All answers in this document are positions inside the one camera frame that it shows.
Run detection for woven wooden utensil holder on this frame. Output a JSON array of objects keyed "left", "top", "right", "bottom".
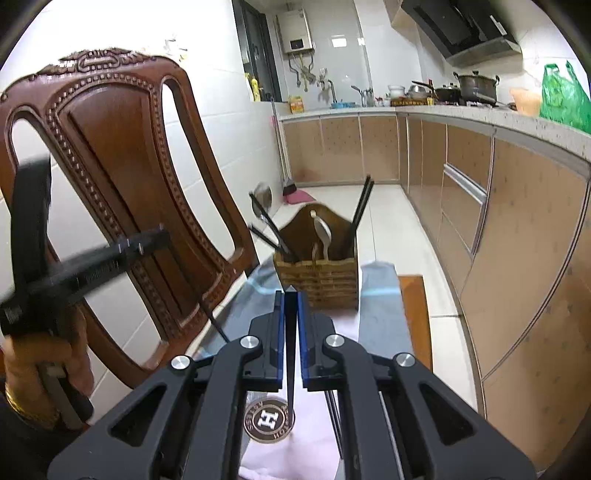
[{"left": 272, "top": 203, "right": 360, "bottom": 311}]

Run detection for red floor mat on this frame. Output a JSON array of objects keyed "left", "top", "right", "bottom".
[{"left": 283, "top": 187, "right": 315, "bottom": 206}]

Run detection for person's left forearm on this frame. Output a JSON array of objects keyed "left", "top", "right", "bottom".
[{"left": 0, "top": 401, "right": 88, "bottom": 480}]

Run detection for pale pink cloth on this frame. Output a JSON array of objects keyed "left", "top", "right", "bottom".
[{"left": 240, "top": 314, "right": 362, "bottom": 480}]

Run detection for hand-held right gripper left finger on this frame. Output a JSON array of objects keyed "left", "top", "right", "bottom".
[{"left": 46, "top": 291, "right": 286, "bottom": 480}]

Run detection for black chopstick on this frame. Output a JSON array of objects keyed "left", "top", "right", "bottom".
[
  {"left": 325, "top": 392, "right": 346, "bottom": 462},
  {"left": 199, "top": 302, "right": 230, "bottom": 343},
  {"left": 249, "top": 224, "right": 290, "bottom": 259},
  {"left": 284, "top": 285, "right": 299, "bottom": 420},
  {"left": 353, "top": 180, "right": 375, "bottom": 241},
  {"left": 348, "top": 174, "right": 372, "bottom": 244}
]

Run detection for tan kitchen cabinets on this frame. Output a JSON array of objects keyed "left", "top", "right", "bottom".
[
  {"left": 383, "top": 0, "right": 419, "bottom": 26},
  {"left": 281, "top": 115, "right": 591, "bottom": 472}
]

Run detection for white water heater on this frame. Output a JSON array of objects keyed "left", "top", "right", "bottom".
[{"left": 276, "top": 8, "right": 315, "bottom": 55}]

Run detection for water heater pipes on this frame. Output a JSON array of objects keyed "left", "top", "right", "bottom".
[{"left": 288, "top": 54, "right": 335, "bottom": 100}]

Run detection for metal spoon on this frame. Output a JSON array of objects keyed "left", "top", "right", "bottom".
[{"left": 255, "top": 182, "right": 297, "bottom": 262}]

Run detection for person's left hand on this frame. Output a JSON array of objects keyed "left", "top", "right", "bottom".
[{"left": 2, "top": 311, "right": 96, "bottom": 412}]

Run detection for tan lower kitchen cabinets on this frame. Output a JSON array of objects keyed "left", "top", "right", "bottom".
[{"left": 281, "top": 115, "right": 591, "bottom": 472}]

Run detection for orange bag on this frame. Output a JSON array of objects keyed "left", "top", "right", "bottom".
[{"left": 509, "top": 88, "right": 543, "bottom": 116}]

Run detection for broom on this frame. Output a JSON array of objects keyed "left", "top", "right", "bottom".
[{"left": 270, "top": 99, "right": 300, "bottom": 198}]

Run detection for speckled kitchen countertop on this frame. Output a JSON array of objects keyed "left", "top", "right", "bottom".
[{"left": 279, "top": 104, "right": 591, "bottom": 185}]

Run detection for black range hood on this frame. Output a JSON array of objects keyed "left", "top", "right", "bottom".
[{"left": 401, "top": 0, "right": 522, "bottom": 68}]

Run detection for green plastic bag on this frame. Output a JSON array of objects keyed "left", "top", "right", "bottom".
[{"left": 539, "top": 61, "right": 591, "bottom": 134}]

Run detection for dark window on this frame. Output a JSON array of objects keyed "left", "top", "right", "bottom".
[{"left": 233, "top": 0, "right": 282, "bottom": 102}]

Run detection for grey table cloth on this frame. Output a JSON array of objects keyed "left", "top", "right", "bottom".
[{"left": 196, "top": 261, "right": 402, "bottom": 365}]

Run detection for gold bracelet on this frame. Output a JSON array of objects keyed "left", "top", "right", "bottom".
[{"left": 4, "top": 385, "right": 62, "bottom": 430}]

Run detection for round brown coaster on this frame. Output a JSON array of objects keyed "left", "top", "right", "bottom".
[{"left": 244, "top": 396, "right": 295, "bottom": 445}]

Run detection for large dark cooking pot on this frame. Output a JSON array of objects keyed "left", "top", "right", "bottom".
[{"left": 453, "top": 70, "right": 501, "bottom": 104}]

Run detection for carved wooden chair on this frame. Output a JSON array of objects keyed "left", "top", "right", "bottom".
[{"left": 0, "top": 46, "right": 260, "bottom": 388}]

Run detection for tan upper kitchen cabinets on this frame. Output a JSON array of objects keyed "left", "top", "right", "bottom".
[{"left": 383, "top": 0, "right": 419, "bottom": 26}]

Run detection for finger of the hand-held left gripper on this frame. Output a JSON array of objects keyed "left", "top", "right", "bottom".
[{"left": 46, "top": 229, "right": 172, "bottom": 301}]

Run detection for black frying pan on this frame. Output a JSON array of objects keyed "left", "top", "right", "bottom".
[{"left": 411, "top": 80, "right": 462, "bottom": 103}]

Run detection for white ceramic spoon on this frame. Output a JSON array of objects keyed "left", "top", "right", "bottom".
[{"left": 310, "top": 210, "right": 333, "bottom": 261}]

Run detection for dark spoon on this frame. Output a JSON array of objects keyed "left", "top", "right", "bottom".
[{"left": 249, "top": 193, "right": 282, "bottom": 250}]

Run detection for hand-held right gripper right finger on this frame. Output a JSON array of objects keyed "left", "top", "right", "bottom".
[{"left": 298, "top": 292, "right": 536, "bottom": 480}]

